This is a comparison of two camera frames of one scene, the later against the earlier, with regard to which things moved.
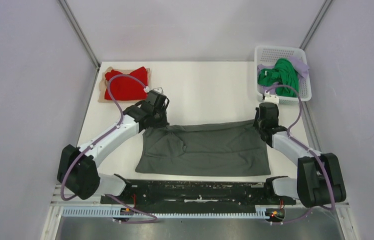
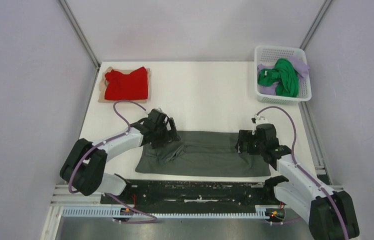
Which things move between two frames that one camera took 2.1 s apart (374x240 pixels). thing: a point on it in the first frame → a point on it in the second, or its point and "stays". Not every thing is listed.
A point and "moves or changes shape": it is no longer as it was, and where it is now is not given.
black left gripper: x=164 y=123 → x=172 y=136
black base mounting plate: x=197 y=193 stays
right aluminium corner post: x=322 y=13 stays
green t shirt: x=283 y=72 stays
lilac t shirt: x=302 y=68 stays
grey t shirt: x=221 y=149 moves or changes shape
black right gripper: x=255 y=124 → x=244 y=136
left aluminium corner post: x=67 y=11 stays
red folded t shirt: x=123 y=88 stays
